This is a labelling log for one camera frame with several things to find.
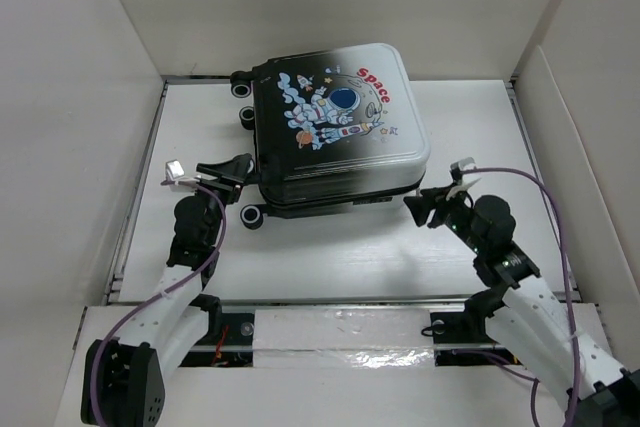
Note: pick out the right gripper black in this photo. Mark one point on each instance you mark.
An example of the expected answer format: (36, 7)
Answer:
(430, 198)

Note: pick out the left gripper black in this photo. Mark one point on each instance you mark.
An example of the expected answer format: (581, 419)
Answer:
(234, 170)

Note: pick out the black white space-print suitcase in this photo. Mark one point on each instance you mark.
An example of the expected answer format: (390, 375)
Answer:
(332, 129)

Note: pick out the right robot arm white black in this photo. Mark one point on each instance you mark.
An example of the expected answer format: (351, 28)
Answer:
(519, 311)

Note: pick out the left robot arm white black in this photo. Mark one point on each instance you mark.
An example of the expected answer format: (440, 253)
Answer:
(126, 371)

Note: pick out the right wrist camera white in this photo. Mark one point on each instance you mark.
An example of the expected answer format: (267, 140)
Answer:
(463, 177)

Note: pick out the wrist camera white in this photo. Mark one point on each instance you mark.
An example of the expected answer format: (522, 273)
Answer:
(463, 177)
(175, 176)

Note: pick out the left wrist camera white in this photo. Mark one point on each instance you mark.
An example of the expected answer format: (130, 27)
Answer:
(175, 176)

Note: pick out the aluminium front rail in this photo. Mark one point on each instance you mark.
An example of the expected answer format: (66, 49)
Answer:
(112, 299)

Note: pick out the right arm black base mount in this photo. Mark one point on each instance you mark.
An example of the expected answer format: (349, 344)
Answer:
(459, 342)

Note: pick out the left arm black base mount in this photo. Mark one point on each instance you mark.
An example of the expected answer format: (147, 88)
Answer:
(229, 346)

